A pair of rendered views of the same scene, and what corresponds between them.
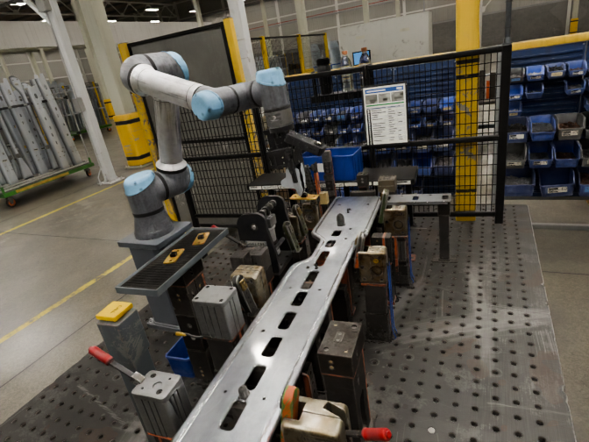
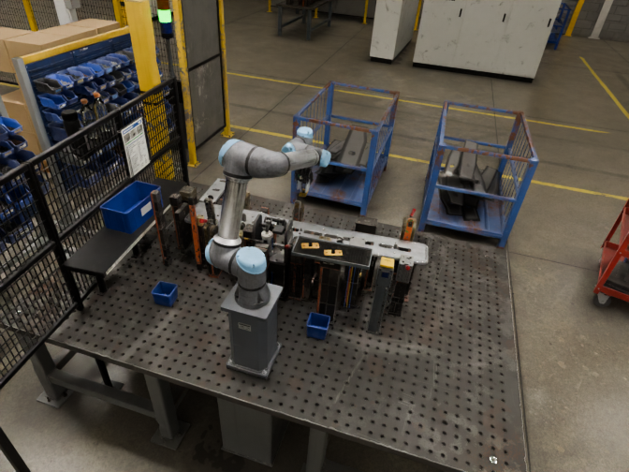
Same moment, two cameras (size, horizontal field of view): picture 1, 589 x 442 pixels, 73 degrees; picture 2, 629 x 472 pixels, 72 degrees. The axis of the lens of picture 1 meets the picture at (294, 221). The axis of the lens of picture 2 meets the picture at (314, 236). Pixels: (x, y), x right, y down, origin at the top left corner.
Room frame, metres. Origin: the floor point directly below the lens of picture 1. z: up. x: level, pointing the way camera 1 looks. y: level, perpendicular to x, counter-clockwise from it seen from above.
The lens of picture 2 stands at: (1.52, 1.90, 2.43)
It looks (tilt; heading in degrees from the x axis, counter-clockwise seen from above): 36 degrees down; 256
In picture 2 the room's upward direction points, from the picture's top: 4 degrees clockwise
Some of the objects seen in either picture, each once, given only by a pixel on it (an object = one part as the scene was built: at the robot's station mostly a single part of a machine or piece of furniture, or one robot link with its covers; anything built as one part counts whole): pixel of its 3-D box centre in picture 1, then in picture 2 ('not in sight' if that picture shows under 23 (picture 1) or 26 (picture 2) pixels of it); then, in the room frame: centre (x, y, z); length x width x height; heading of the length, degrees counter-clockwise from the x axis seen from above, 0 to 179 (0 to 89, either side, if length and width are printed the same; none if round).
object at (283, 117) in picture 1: (279, 118); not in sight; (1.14, -0.01, 1.49); 0.08 x 0.08 x 0.05
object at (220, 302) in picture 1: (230, 354); (352, 272); (0.90, 0.24, 0.90); 0.13 x 0.10 x 0.41; 66
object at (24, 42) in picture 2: not in sight; (68, 94); (3.18, -3.32, 0.67); 1.20 x 0.80 x 1.35; 64
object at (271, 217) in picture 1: (273, 265); (272, 257); (1.30, 0.10, 0.94); 0.18 x 0.13 x 0.49; 156
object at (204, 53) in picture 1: (201, 146); not in sight; (3.81, 0.76, 1.00); 1.34 x 0.14 x 2.00; 62
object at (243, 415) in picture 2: not in sight; (255, 400); (1.45, 0.54, 0.33); 0.31 x 0.31 x 0.66; 62
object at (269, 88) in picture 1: (272, 89); (304, 140); (1.15, 0.00, 1.57); 0.09 x 0.08 x 0.11; 49
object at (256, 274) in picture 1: (259, 322); (321, 268); (1.05, 0.16, 0.89); 0.13 x 0.11 x 0.38; 66
